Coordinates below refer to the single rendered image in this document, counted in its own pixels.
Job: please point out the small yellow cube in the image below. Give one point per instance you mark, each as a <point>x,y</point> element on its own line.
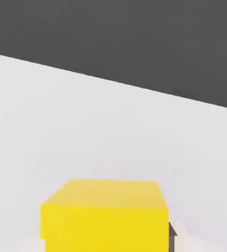
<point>105,224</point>

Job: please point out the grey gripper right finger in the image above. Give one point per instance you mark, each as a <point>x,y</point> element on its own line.
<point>181,241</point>

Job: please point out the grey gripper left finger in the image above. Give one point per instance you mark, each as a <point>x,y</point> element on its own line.
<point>33,246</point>

